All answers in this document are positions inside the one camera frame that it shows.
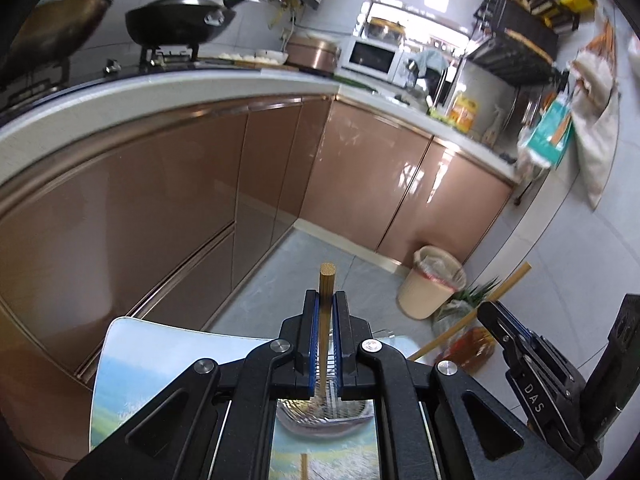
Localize white microwave oven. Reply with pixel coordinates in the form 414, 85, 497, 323
342, 37, 404, 81

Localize white cloth bag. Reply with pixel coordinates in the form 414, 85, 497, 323
570, 50, 622, 211

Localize yellow detergent bottle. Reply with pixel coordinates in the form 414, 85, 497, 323
450, 94, 479, 134

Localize wire utensil holder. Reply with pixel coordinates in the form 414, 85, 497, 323
276, 330, 401, 433

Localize light blue cloth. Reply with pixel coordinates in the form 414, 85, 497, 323
412, 49, 449, 79

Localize black gas stove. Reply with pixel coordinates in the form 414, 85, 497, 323
0, 42, 206, 116

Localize white kitchen countertop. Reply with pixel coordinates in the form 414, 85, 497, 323
0, 67, 522, 182

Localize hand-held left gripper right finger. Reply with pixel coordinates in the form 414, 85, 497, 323
332, 290, 586, 480

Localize steel wok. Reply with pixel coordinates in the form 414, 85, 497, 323
7, 0, 114, 71

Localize copper coloured pot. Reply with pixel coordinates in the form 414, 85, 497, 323
285, 35, 342, 74

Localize teal plastic bag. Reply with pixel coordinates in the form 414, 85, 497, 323
519, 94, 574, 169

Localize brown kitchen cabinets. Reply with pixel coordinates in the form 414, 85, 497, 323
0, 94, 516, 403

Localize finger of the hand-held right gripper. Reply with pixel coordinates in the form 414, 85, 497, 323
476, 301, 540, 372
495, 301, 572, 369

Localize black wok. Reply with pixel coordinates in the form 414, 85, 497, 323
125, 0, 293, 47

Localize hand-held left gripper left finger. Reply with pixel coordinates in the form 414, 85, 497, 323
62, 290, 321, 480

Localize black dish rack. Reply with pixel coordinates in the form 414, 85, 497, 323
467, 0, 582, 92

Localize green onions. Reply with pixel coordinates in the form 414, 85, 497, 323
459, 279, 502, 308

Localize clear plastic bag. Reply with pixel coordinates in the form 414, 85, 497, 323
432, 287, 493, 343

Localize beige trash bin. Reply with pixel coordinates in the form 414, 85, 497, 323
397, 246, 467, 320

